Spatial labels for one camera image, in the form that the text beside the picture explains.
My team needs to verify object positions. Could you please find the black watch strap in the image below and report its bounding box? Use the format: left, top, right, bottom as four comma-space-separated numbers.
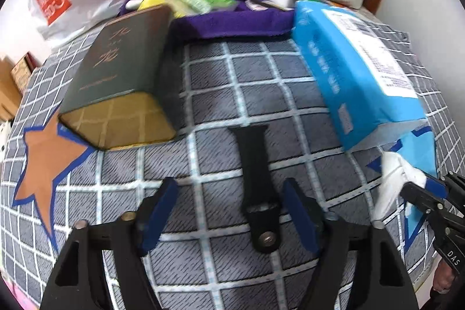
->
228, 125, 281, 253

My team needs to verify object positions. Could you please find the dark green tin box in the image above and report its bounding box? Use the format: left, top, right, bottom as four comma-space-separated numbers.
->
58, 4, 178, 151

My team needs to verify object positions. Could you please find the person's right hand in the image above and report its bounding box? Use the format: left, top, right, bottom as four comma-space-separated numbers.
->
434, 261, 456, 292

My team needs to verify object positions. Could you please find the blue tissue pack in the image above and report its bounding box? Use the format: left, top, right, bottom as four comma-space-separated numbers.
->
292, 1, 429, 153

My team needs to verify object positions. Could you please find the patterned notebook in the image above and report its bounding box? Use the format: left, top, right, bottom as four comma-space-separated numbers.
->
11, 54, 37, 85

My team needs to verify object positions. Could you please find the purple towel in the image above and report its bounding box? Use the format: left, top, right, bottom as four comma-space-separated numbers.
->
119, 0, 324, 39

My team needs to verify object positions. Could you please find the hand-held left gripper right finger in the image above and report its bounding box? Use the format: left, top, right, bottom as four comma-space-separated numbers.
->
282, 178, 416, 310

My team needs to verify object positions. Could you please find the white tissue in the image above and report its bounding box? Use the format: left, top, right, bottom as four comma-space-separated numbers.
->
374, 150, 429, 220

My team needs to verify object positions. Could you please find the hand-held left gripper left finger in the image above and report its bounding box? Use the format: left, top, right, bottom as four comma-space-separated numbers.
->
40, 177, 179, 310

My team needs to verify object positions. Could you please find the brown star patch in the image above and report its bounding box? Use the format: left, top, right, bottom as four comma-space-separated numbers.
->
12, 112, 97, 252

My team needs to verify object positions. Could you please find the blue star patch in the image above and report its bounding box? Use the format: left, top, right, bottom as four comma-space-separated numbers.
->
365, 126, 437, 252

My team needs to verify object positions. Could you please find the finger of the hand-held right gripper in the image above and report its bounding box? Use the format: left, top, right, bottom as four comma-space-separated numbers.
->
425, 172, 465, 202
400, 181, 442, 213

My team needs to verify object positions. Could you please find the grey checked blanket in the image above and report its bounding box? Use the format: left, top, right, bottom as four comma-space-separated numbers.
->
0, 10, 465, 310

